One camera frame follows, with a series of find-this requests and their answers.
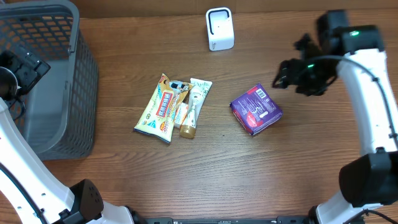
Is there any red purple pad package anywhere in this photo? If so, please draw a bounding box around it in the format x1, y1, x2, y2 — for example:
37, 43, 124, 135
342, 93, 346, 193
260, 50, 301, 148
229, 83, 283, 136

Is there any white tube gold cap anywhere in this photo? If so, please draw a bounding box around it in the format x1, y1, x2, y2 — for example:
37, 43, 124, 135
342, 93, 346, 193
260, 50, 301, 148
180, 78, 213, 139

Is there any small orange snack packet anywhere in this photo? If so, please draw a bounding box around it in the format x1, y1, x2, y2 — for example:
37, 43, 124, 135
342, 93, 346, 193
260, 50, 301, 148
174, 103, 188, 128

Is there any yellow wet wipes pack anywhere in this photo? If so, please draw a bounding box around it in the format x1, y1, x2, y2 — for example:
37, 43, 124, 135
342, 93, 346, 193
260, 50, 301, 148
134, 73, 193, 143

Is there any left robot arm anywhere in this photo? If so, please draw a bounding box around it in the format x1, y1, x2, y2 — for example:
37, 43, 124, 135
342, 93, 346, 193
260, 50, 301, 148
1, 50, 146, 224

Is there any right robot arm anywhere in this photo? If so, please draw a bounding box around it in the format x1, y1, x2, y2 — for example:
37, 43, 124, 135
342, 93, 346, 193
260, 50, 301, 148
272, 10, 397, 223

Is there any white barcode scanner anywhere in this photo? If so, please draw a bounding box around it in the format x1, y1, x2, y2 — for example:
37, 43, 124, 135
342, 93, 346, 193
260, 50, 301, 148
205, 7, 234, 51

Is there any dark grey plastic basket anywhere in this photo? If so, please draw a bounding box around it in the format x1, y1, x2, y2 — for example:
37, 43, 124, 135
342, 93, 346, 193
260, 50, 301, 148
1, 1, 98, 161

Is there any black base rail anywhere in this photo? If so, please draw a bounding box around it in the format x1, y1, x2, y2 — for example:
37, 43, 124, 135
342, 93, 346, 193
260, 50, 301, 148
146, 215, 311, 224

